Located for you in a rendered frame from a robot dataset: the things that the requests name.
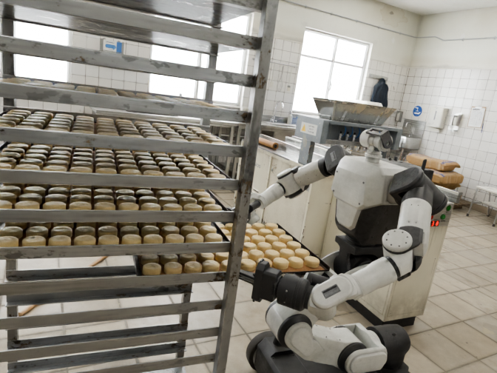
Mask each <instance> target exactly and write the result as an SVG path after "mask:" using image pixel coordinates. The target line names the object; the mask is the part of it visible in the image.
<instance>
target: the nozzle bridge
mask: <svg viewBox="0 0 497 373"><path fill-rule="evenodd" d="M344 126H346V133H345V127H344ZM351 127H353V129H354V131H353V134H354V132H355V133H356V137H357V136H358V134H359V128H360V134H361V133H362V132H363V131H365V128H366V129H367V130H369V129H370V128H371V127H376V128H380V129H384V130H389V133H390V136H391V137H392V139H393V144H392V146H391V148H390V149H392V150H398V149H399V144H400V140H401V137H402V131H403V129H399V128H395V127H387V126H383V125H382V126H377V125H370V124H358V123H351V122H344V121H333V120H329V119H325V118H320V117H316V116H309V115H298V117H297V125H296V130H295V135H294V136H297V137H299V138H301V139H302V141H301V146H300V154H299V159H298V163H299V164H302V165H304V166H305V165H306V164H309V163H311V162H312V158H313V154H314V146H315V143H318V144H338V145H346V146H355V147H363V146H362V145H361V144H360V142H359V137H358V138H355V142H353V141H352V138H353V134H352V135H351V133H352V128H351ZM358 127H359V128H358ZM340 131H342V135H344V134H345V135H344V136H343V137H341V141H338V137H339V133H340ZM347 132H349V137H350V136H351V137H350V138H348V141H345V136H346V134H347ZM360 134H359V135H360ZM381 152H382V153H381V155H382V158H386V155H387V151H386V152H383V151H381Z"/></svg>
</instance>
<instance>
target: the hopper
mask: <svg viewBox="0 0 497 373"><path fill-rule="evenodd" d="M312 98H313V100H314V103H315V106H316V108H317V112H318V115H319V117H320V118H325V119H329V120H333V121H344V122H351V123H358V124H370V125H377V126H382V125H383V124H384V123H385V122H386V121H387V120H388V118H389V117H390V116H391V115H392V114H393V113H394V112H395V111H396V110H397V109H394V108H390V107H380V106H374V105H369V104H360V103H354V102H349V101H340V100H333V99H328V98H317V97H312Z"/></svg>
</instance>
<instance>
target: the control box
mask: <svg viewBox="0 0 497 373"><path fill-rule="evenodd" d="M453 205H454V203H451V202H447V205H446V207H445V208H444V209H443V210H442V211H441V212H439V213H437V214H436V215H434V216H433V219H432V220H431V221H430V226H431V224H432V222H433V221H434V224H433V225H432V226H436V225H437V224H436V222H437V221H438V222H437V223H438V225H437V226H448V223H449V220H450V215H451V212H452V209H453ZM448 206H451V208H450V210H449V211H447V207H448ZM442 215H445V219H444V220H442V219H441V216H442Z"/></svg>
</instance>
